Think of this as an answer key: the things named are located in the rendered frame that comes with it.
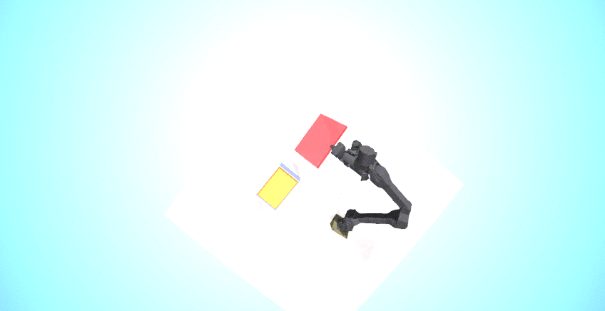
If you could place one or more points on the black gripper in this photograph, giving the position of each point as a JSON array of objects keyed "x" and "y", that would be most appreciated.
[{"x": 340, "y": 152}]

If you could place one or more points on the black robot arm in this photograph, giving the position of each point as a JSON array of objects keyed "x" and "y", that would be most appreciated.
[{"x": 366, "y": 165}]

